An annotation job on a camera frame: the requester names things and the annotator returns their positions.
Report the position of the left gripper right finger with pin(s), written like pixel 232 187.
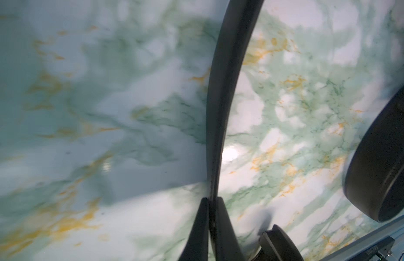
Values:
pixel 226 246

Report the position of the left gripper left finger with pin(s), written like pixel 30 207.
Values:
pixel 197 246

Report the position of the long black leather belt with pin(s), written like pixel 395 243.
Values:
pixel 236 31

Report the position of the aluminium front frame rail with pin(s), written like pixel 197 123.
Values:
pixel 383 244

